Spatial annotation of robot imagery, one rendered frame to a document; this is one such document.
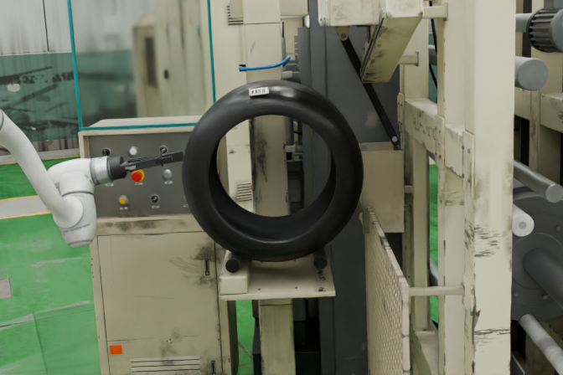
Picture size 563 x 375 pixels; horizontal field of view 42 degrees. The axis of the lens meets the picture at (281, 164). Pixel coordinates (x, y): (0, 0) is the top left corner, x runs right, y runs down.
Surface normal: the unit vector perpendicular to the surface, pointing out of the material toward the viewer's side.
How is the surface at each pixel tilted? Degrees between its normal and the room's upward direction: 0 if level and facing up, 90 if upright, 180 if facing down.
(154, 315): 91
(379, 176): 90
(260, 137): 90
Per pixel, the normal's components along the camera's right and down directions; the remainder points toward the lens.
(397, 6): -0.02, -0.13
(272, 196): 0.00, 0.18
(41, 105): 0.37, 0.15
